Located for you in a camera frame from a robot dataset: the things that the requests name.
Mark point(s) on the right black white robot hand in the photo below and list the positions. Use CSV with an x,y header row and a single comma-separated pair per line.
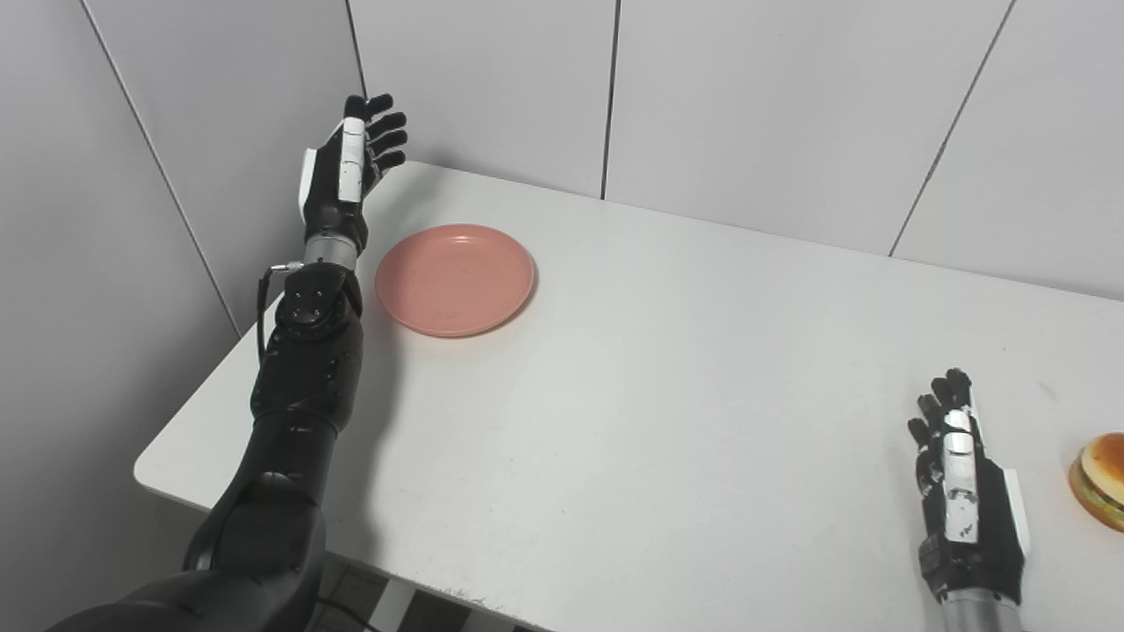
x,y
966,500

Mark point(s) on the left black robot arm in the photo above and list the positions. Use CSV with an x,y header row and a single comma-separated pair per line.
x,y
281,421

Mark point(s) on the toy hamburger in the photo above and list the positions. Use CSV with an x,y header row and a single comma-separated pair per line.
x,y
1102,481

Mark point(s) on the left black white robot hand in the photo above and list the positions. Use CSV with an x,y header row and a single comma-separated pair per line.
x,y
342,167

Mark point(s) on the pink round plate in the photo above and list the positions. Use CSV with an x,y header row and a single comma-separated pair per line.
x,y
455,279

